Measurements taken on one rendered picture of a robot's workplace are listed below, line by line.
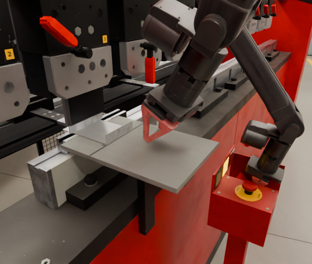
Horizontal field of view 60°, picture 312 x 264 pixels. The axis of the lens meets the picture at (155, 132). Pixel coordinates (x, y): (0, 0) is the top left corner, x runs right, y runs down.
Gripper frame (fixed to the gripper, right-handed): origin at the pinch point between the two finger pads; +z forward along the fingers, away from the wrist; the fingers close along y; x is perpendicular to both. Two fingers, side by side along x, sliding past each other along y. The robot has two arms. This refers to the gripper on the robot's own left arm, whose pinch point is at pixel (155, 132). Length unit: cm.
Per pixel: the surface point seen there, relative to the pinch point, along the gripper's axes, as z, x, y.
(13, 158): 183, -116, -69
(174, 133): 2.5, 1.9, -7.1
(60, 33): -10.8, -17.7, 10.9
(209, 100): 16, -3, -57
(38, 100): 19.0, -31.7, -1.1
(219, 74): 13, -10, -77
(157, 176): 0.1, 6.5, 8.3
